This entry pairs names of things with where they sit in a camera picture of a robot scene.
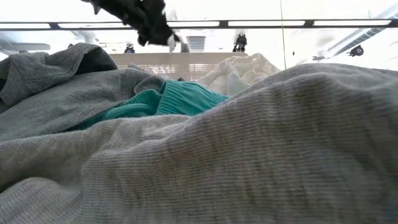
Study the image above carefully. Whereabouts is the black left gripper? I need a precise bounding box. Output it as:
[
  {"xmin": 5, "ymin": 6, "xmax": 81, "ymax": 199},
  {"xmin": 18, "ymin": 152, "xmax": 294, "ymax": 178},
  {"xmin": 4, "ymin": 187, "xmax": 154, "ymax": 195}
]
[{"xmin": 81, "ymin": 0, "xmax": 181, "ymax": 47}]

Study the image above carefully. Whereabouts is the teal knit garment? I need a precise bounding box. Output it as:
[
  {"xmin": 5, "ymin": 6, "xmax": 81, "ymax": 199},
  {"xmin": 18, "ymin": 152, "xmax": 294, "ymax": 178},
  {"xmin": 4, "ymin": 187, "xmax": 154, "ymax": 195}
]
[{"xmin": 65, "ymin": 79, "xmax": 231, "ymax": 132}]

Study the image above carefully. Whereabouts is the white long-sleeved garment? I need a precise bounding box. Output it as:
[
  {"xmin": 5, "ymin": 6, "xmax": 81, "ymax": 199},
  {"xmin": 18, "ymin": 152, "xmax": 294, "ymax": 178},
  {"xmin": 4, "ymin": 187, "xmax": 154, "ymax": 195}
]
[{"xmin": 197, "ymin": 52, "xmax": 281, "ymax": 96}]

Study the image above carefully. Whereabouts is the plain grey sweatshirt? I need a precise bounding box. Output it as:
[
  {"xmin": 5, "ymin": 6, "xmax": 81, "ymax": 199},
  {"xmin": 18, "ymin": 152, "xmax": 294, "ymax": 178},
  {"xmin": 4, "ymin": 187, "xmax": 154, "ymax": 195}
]
[{"xmin": 0, "ymin": 42, "xmax": 165, "ymax": 142}]

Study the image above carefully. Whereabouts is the grey striped knit garment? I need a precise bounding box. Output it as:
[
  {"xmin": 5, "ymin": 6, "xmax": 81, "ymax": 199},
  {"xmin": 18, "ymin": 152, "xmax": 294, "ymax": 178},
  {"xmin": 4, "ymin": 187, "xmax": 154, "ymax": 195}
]
[{"xmin": 0, "ymin": 63, "xmax": 398, "ymax": 224}]

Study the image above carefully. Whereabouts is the white ribbed ceiling fixture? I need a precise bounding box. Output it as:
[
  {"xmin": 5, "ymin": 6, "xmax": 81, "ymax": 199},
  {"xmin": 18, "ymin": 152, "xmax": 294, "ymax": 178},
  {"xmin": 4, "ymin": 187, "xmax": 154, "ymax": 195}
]
[{"xmin": 185, "ymin": 35, "xmax": 207, "ymax": 53}]

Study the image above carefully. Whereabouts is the white perforated laundry basket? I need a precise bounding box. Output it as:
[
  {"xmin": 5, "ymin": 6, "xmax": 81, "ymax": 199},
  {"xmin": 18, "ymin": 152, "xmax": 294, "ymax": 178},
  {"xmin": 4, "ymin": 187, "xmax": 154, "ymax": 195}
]
[{"xmin": 109, "ymin": 52, "xmax": 249, "ymax": 82}]

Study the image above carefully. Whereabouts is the grey ceiling duct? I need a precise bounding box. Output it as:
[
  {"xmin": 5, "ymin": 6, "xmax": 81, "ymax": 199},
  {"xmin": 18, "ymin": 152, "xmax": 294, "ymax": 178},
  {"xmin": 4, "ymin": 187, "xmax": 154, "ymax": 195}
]
[{"xmin": 323, "ymin": 2, "xmax": 398, "ymax": 58}]

